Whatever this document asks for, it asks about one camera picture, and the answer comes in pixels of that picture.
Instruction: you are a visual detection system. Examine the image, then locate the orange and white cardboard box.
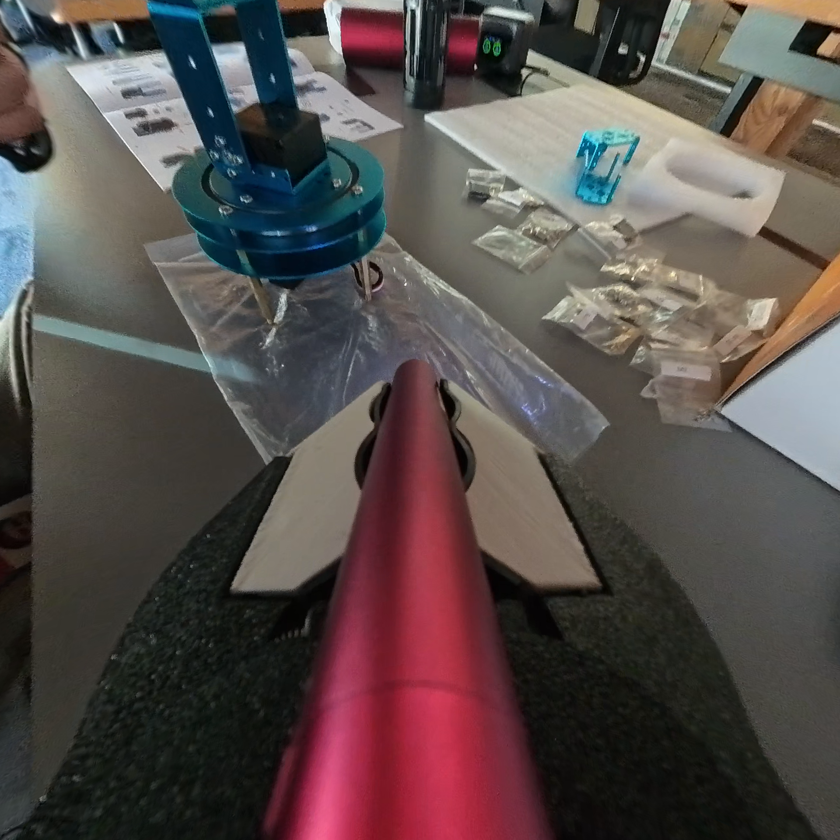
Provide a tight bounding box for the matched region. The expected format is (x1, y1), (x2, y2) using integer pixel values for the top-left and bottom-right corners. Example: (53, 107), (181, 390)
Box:
(718, 262), (840, 493)

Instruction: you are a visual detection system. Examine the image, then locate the black bottle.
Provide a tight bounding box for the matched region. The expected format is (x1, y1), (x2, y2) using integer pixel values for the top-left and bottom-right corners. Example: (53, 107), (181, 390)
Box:
(402, 0), (452, 110)

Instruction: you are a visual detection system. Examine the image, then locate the black office chair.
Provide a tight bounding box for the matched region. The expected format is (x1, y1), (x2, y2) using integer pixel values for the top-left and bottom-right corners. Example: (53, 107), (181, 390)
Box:
(576, 0), (665, 88)

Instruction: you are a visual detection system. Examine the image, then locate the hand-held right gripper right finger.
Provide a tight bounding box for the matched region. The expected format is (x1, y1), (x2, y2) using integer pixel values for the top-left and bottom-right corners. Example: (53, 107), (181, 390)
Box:
(436, 381), (605, 596)

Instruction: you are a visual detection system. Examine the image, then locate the white foam sheet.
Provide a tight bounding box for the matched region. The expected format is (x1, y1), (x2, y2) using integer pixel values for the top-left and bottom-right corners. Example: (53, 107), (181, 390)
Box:
(423, 82), (697, 234)

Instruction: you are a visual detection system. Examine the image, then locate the grey desk with wooden edge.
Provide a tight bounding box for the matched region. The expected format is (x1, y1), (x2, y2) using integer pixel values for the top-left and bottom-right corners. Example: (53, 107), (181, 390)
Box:
(26, 29), (840, 808)

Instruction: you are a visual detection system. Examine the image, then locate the red cylindrical case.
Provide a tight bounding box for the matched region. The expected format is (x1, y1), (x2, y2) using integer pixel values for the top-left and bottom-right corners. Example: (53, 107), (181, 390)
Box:
(340, 2), (481, 71)

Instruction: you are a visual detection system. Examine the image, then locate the red electric screwdriver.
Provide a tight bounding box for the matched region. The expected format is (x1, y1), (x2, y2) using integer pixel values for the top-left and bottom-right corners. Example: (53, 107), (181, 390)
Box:
(262, 360), (552, 840)

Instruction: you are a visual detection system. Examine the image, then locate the person's left hand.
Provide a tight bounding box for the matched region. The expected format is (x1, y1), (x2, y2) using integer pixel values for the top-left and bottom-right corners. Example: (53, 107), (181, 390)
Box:
(0, 29), (43, 143)

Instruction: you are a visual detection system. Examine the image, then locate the pile of small parts bags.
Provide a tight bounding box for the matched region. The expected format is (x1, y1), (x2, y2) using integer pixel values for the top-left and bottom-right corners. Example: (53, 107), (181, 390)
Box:
(465, 167), (782, 427)

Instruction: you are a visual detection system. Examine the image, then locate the clear plastic bag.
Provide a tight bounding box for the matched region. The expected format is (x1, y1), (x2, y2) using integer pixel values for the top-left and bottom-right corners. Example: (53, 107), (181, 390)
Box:
(144, 233), (611, 463)

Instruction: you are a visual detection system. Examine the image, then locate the blue toy robot arm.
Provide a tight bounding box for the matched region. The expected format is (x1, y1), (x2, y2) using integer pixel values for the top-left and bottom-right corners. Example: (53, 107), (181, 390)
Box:
(147, 0), (385, 326)

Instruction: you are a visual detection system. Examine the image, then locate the black device green display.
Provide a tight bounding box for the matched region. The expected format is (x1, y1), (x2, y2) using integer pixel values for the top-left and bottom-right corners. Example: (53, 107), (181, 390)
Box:
(476, 8), (538, 74)

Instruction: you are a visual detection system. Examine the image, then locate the wooden workbench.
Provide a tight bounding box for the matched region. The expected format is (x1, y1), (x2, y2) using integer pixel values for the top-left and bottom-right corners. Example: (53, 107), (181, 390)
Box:
(715, 0), (840, 168)

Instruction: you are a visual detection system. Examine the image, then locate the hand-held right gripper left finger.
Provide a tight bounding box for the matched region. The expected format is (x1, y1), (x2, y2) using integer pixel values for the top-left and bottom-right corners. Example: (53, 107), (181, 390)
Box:
(230, 382), (395, 598)

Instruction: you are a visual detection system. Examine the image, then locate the white foam packing block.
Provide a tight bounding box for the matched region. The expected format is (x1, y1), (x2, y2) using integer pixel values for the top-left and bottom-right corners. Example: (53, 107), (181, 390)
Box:
(626, 136), (787, 238)

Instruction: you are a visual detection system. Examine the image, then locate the printed instruction manual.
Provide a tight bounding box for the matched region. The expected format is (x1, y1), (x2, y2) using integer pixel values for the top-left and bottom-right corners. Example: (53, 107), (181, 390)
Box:
(66, 47), (403, 193)

